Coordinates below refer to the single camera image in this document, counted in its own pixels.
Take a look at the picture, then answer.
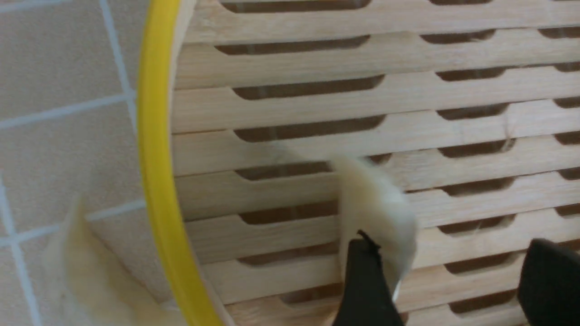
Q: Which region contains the bamboo steamer tray yellow rim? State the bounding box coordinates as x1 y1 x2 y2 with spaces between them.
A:
137 0 579 326

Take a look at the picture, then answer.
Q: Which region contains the checkered beige tablecloth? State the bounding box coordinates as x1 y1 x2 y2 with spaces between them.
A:
0 0 171 326

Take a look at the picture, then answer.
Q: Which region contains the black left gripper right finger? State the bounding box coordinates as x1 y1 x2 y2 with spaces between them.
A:
517 239 580 326

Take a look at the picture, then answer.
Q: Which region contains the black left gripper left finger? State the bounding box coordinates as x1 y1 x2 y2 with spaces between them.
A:
332 230 404 326

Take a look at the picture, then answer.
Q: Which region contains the white dumpling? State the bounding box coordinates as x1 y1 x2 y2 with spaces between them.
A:
42 195 187 326
331 155 418 300

